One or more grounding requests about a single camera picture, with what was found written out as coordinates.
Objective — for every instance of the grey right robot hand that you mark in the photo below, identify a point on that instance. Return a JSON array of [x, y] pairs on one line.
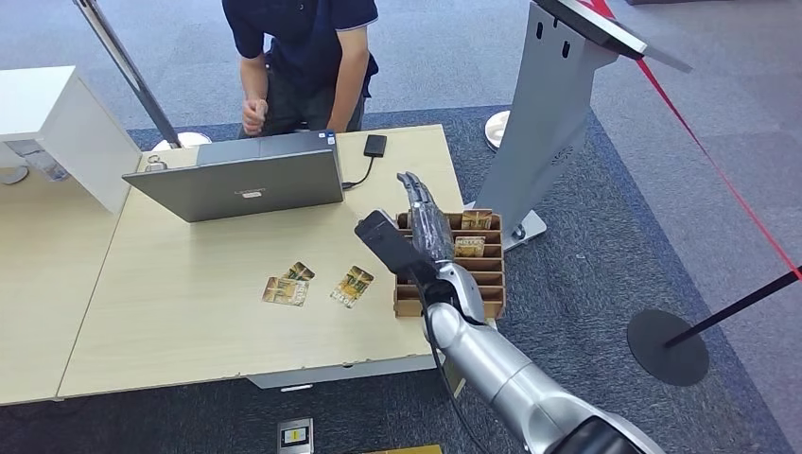
[[429, 219]]

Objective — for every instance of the person's right hand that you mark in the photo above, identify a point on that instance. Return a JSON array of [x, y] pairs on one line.
[[254, 116]]

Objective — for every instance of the gold hotel key card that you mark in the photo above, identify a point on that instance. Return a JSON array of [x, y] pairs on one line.
[[299, 271], [285, 292], [470, 246], [476, 219], [352, 286]]

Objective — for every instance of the person's left forearm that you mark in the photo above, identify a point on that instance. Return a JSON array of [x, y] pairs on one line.
[[349, 75]]

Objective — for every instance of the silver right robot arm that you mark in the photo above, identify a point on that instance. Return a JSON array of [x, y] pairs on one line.
[[514, 382]]

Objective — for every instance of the person's right forearm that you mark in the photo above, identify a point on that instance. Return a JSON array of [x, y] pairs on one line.
[[254, 78]]

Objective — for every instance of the person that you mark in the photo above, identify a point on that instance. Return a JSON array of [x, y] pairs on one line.
[[307, 37]]

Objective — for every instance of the wooden card holder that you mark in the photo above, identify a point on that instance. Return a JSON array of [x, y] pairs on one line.
[[495, 294]]

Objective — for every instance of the silver stanchion base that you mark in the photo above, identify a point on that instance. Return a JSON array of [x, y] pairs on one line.
[[191, 140]]

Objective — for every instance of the grey laptop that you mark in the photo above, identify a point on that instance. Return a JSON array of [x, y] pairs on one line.
[[250, 185]]

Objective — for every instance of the black external drive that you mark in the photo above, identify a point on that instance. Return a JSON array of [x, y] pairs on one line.
[[375, 145]]

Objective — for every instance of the round white floor base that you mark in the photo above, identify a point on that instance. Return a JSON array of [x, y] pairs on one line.
[[495, 130]]

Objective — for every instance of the silver stanchion pole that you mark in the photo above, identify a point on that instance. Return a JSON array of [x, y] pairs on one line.
[[128, 72]]

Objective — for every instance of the grey kiosk stand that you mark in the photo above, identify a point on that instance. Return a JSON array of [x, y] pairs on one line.
[[539, 131]]

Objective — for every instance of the wooden desk leg panel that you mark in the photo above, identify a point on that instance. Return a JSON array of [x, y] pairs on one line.
[[456, 387]]

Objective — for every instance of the grey desk drawer unit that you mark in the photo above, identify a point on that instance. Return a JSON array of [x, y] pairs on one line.
[[344, 373]]

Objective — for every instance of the white cabinet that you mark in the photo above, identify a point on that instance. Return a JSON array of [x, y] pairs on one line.
[[69, 128]]

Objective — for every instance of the yellow floor strip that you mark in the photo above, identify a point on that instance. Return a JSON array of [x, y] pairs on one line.
[[407, 450]]

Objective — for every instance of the small grey round disc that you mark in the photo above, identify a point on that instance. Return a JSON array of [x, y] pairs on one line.
[[14, 175]]

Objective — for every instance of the grey floor socket box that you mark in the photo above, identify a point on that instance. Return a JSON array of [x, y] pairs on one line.
[[296, 437]]

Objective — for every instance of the kiosk screen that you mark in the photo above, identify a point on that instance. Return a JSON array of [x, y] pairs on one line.
[[601, 28]]

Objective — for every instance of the black round stanchion base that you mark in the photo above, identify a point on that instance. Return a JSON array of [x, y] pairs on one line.
[[658, 368]]

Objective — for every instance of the red barrier belt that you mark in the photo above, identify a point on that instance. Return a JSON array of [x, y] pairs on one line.
[[708, 153]]

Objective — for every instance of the black stanchion pole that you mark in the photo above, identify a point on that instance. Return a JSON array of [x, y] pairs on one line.
[[733, 306]]

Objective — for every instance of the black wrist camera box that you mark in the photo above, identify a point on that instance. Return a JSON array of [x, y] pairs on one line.
[[395, 247]]

